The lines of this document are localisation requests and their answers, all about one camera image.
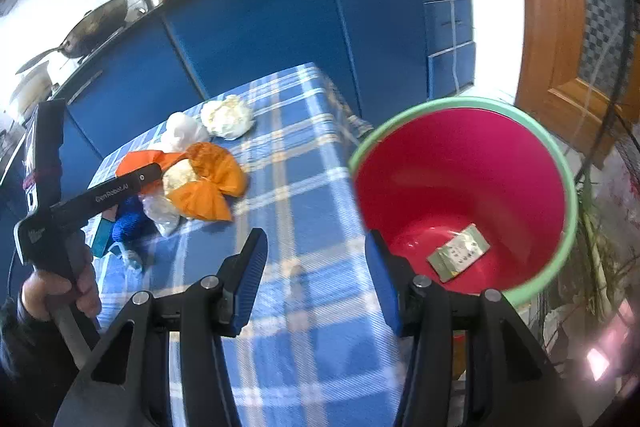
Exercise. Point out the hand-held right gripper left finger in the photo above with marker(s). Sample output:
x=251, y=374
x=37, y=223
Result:
x=252, y=279

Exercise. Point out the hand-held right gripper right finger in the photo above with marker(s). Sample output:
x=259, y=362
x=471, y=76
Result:
x=382, y=287

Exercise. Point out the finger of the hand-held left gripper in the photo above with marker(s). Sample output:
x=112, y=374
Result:
x=145, y=179

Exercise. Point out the red orange plastic bag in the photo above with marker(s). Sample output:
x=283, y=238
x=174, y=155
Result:
x=132, y=162

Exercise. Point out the blue knitted cloth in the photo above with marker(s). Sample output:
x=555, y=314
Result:
x=127, y=219

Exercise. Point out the red bucket with green rim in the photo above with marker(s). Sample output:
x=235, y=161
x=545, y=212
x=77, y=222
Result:
x=450, y=167

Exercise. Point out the person's left forearm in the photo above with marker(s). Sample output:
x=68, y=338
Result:
x=20, y=352

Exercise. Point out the person's left hand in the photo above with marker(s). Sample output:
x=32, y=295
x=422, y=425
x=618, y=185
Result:
x=37, y=297

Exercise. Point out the clear plastic bag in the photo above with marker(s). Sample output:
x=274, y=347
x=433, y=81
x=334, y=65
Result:
x=162, y=217

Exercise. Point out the white plastic bag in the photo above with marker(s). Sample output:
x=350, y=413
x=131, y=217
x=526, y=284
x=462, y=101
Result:
x=180, y=132

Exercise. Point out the white pot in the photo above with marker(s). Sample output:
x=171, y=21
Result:
x=30, y=89

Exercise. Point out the teal white carton box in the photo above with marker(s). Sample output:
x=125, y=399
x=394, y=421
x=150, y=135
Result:
x=102, y=237

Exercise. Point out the small green white packet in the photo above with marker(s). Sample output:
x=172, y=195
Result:
x=457, y=252

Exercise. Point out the white crumpled paper ball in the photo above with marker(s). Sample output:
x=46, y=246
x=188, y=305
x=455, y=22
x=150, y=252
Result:
x=227, y=117

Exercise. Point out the blue plaid tablecloth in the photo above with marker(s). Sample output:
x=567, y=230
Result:
x=300, y=157

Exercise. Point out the dark wok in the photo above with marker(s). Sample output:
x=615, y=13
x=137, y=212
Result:
x=95, y=27

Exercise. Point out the blue kitchen cabinet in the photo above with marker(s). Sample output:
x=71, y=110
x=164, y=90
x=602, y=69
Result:
x=250, y=22

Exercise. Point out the green onions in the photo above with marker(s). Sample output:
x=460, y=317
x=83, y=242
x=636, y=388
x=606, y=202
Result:
x=597, y=257

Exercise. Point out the wooden door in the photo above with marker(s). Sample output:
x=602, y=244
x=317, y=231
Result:
x=550, y=32

